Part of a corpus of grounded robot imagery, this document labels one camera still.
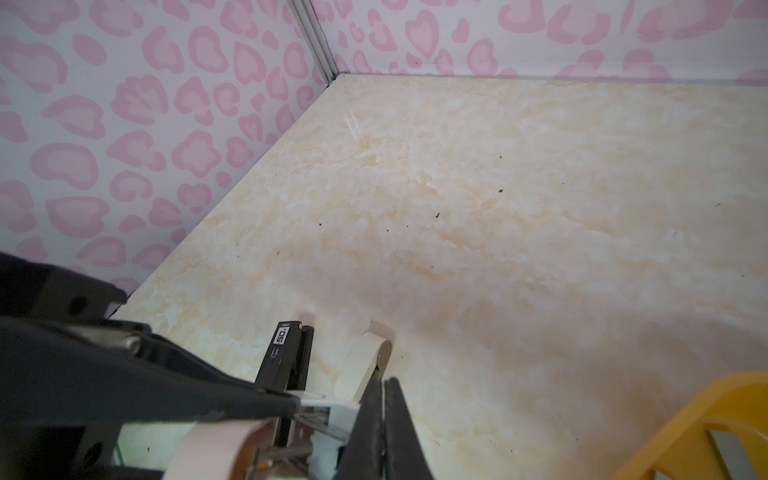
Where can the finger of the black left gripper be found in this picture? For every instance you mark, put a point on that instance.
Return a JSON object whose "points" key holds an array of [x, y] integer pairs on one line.
{"points": [[53, 375]]}

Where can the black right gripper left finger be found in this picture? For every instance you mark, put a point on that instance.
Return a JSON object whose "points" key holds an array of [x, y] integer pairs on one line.
{"points": [[363, 455]]}

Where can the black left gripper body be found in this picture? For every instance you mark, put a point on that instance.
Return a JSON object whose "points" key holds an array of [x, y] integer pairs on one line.
{"points": [[44, 293]]}

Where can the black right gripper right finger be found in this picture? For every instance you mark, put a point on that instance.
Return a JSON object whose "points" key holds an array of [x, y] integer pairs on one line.
{"points": [[403, 456]]}

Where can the white pink stapler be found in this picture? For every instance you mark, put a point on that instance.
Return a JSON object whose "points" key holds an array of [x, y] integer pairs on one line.
{"points": [[310, 447]]}

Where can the black stapler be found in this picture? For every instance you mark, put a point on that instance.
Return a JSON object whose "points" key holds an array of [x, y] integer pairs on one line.
{"points": [[285, 365]]}

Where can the yellow plastic tray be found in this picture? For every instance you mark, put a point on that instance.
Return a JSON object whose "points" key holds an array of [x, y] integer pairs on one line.
{"points": [[720, 434]]}

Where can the aluminium frame rail left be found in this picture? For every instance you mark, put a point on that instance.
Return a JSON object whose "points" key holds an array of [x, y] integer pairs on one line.
{"points": [[311, 29]]}

